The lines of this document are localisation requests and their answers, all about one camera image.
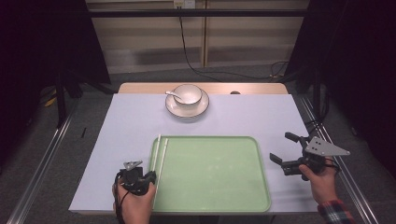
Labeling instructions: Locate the bundle of black cables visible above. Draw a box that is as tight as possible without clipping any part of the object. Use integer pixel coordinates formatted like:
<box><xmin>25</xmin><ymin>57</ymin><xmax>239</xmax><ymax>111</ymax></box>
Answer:
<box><xmin>268</xmin><ymin>60</ymin><xmax>291</xmax><ymax>79</ymax></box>

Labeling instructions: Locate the black horizontal frame bar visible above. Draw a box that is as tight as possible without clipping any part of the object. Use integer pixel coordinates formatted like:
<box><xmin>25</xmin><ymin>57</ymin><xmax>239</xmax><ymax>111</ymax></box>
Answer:
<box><xmin>87</xmin><ymin>8</ymin><xmax>314</xmax><ymax>19</ymax></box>

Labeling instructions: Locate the white spoon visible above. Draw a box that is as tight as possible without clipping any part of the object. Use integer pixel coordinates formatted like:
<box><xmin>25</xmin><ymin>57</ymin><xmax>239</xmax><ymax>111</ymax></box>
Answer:
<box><xmin>164</xmin><ymin>90</ymin><xmax>183</xmax><ymax>102</ymax></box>

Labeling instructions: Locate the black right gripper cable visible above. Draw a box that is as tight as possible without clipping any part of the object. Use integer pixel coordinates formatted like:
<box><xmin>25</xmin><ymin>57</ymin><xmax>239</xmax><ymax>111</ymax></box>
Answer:
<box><xmin>323</xmin><ymin>157</ymin><xmax>342</xmax><ymax>175</ymax></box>

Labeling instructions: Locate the yellow thing on floor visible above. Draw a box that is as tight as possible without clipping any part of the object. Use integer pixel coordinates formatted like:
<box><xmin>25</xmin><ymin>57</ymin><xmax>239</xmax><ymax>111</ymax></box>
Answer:
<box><xmin>44</xmin><ymin>89</ymin><xmax>58</xmax><ymax>108</ymax></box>

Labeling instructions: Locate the person's right hand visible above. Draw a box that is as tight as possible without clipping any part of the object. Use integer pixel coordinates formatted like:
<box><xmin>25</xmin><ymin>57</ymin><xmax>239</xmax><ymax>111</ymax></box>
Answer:
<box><xmin>298</xmin><ymin>158</ymin><xmax>339</xmax><ymax>205</ymax></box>

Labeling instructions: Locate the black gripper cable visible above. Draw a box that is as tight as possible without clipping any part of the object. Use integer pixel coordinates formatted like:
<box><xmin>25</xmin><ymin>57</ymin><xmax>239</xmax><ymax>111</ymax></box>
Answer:
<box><xmin>113</xmin><ymin>172</ymin><xmax>131</xmax><ymax>224</ymax></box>
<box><xmin>323</xmin><ymin>157</ymin><xmax>342</xmax><ymax>175</ymax></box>

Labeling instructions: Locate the aluminium rail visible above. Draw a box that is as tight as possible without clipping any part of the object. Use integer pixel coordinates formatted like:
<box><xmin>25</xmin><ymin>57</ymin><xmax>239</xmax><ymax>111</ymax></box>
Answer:
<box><xmin>299</xmin><ymin>93</ymin><xmax>380</xmax><ymax>224</ymax></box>
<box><xmin>6</xmin><ymin>101</ymin><xmax>79</xmax><ymax>224</ymax></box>

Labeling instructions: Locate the white bowl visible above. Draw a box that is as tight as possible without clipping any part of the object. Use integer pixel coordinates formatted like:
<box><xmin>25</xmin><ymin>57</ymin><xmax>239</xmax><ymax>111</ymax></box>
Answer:
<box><xmin>172</xmin><ymin>83</ymin><xmax>204</xmax><ymax>106</ymax></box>

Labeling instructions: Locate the white plate dark rim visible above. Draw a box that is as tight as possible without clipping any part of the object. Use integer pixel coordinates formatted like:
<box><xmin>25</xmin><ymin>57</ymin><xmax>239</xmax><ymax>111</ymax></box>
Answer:
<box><xmin>164</xmin><ymin>88</ymin><xmax>210</xmax><ymax>119</ymax></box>

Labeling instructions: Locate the long black wall cable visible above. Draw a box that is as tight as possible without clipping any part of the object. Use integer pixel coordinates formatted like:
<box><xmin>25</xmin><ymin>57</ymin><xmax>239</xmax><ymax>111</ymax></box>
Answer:
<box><xmin>177</xmin><ymin>15</ymin><xmax>283</xmax><ymax>81</ymax></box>

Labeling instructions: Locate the wooden vertical post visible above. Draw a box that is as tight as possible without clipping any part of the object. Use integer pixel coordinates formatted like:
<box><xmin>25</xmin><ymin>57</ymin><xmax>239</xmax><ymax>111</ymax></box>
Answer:
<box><xmin>201</xmin><ymin>0</ymin><xmax>209</xmax><ymax>68</ymax></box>

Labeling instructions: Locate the white wall socket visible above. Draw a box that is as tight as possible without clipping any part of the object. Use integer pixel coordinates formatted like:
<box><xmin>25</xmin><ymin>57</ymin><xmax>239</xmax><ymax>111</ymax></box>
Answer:
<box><xmin>173</xmin><ymin>0</ymin><xmax>197</xmax><ymax>9</ymax></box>

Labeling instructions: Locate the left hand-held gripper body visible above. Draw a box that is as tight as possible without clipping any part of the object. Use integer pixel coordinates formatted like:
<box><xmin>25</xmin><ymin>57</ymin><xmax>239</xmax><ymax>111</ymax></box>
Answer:
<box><xmin>116</xmin><ymin>160</ymin><xmax>150</xmax><ymax>197</ymax></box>

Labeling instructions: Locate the dark curtain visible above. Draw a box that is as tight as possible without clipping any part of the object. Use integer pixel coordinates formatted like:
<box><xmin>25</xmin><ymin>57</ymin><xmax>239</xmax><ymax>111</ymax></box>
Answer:
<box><xmin>283</xmin><ymin>0</ymin><xmax>396</xmax><ymax>181</ymax></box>
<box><xmin>0</xmin><ymin>0</ymin><xmax>112</xmax><ymax>171</ymax></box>

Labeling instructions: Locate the pale table cover sheet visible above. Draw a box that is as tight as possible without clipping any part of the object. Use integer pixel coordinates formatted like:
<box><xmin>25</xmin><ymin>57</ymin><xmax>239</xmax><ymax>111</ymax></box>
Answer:
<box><xmin>68</xmin><ymin>92</ymin><xmax>339</xmax><ymax>216</ymax></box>

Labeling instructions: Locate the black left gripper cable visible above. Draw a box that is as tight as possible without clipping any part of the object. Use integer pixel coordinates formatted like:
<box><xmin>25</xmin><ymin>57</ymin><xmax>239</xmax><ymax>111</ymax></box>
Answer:
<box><xmin>113</xmin><ymin>172</ymin><xmax>131</xmax><ymax>224</ymax></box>

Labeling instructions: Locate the person's left hand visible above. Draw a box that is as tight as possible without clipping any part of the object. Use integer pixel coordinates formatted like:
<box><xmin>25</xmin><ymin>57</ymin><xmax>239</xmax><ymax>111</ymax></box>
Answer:
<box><xmin>111</xmin><ymin>181</ymin><xmax>157</xmax><ymax>224</ymax></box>

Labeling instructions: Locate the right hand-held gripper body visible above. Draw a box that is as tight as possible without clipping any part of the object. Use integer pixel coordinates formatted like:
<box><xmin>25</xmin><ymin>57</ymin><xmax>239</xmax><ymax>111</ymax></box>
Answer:
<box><xmin>281</xmin><ymin>135</ymin><xmax>351</xmax><ymax>182</ymax></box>

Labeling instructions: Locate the green tray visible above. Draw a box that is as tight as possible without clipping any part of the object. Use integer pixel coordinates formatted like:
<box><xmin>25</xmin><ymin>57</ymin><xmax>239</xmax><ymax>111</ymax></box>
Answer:
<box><xmin>142</xmin><ymin>135</ymin><xmax>272</xmax><ymax>214</ymax></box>

